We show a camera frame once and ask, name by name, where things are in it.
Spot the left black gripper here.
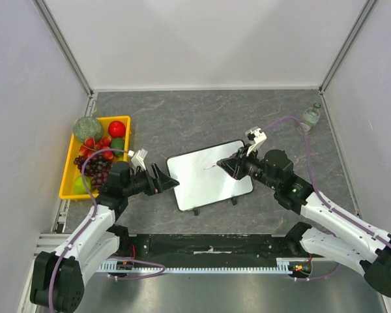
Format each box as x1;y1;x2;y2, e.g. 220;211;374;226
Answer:
123;162;179;197

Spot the white whiteboard black frame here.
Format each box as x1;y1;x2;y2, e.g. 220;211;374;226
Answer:
166;140;253;212

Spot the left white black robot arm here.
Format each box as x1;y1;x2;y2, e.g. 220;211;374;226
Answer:
30;161;179;312

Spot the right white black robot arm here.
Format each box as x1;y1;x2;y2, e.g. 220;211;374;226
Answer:
216;147;391;298

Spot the green lime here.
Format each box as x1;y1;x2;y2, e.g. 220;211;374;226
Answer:
110;138;124;158

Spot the purple grape bunch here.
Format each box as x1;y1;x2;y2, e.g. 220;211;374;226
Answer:
84;155;112;192

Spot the red apple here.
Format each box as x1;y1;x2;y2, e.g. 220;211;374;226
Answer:
108;120;126;138

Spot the red strawberry cluster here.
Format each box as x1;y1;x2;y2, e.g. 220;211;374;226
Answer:
78;136;113;159

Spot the green pear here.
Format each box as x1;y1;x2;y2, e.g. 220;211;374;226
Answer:
72;176;93;195

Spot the clear glass bottle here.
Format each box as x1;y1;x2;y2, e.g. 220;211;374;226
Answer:
301;102;321;134

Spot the green netted melon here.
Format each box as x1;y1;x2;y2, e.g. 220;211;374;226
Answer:
72;116;104;142

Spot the yellow plastic bin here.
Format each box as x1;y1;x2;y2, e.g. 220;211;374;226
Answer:
59;115;131;201

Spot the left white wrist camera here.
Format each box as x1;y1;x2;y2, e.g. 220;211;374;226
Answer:
127;149;148;171

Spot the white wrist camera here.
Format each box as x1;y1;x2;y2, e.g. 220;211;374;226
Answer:
127;149;148;171
245;127;267;157

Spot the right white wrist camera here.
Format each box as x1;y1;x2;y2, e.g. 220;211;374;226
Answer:
245;127;267;157

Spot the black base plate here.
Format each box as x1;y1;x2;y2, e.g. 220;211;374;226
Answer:
117;232;325;269

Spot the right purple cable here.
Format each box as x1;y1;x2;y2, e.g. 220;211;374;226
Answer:
262;116;391;282

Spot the purple cable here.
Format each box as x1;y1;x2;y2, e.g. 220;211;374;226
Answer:
48;149;167;312
262;116;391;282

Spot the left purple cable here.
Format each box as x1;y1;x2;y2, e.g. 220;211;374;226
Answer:
48;149;167;312

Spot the white slotted cable duct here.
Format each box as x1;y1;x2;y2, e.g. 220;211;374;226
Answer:
96;259;311;275

